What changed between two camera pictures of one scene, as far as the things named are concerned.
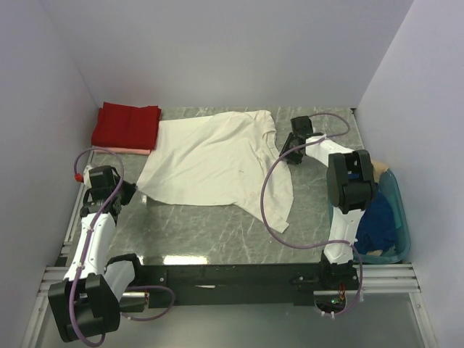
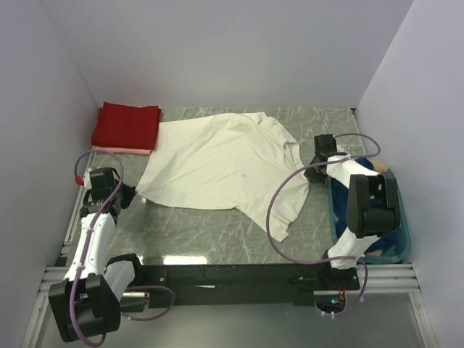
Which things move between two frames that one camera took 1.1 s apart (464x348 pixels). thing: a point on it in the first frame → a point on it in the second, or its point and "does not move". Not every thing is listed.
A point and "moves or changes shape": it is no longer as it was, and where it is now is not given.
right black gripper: x=292 y=146 → x=313 y=174
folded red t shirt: x=122 y=125 does not move
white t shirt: x=222 y=159 moves or changes shape
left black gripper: x=127 y=190 does not move
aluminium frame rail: x=401 y=278 does not move
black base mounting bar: x=191 y=286 does not move
